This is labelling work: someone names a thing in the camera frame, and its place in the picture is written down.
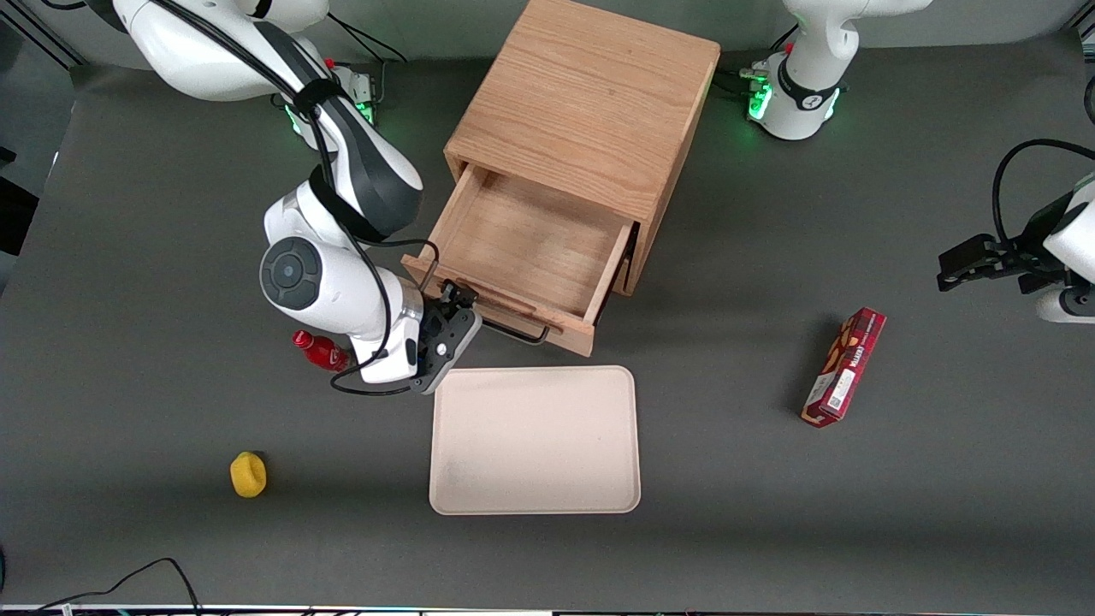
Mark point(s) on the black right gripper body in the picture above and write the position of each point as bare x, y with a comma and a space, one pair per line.
441, 313

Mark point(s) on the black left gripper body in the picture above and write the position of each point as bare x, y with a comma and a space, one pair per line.
1006, 257

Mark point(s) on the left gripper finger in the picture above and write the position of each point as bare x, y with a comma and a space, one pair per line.
967, 263
1042, 284

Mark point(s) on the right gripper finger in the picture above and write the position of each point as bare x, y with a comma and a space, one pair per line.
459, 295

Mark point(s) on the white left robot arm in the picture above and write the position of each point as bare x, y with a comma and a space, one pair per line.
808, 51

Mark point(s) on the wooden drawer cabinet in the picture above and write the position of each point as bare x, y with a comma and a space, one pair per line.
590, 94

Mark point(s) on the red plastic bottle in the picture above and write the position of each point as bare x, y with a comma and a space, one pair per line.
318, 351

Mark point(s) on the beige plastic tray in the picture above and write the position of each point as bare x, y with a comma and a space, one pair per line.
535, 441

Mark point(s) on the red tartan cookie box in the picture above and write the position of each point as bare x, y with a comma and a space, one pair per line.
843, 368

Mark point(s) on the yellow lemon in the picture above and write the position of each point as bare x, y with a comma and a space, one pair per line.
248, 476

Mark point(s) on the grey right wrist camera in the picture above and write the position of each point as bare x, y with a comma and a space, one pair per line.
453, 346

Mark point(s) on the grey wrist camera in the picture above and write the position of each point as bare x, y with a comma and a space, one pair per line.
1065, 306
453, 346

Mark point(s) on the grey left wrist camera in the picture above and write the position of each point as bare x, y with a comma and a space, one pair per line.
1065, 306

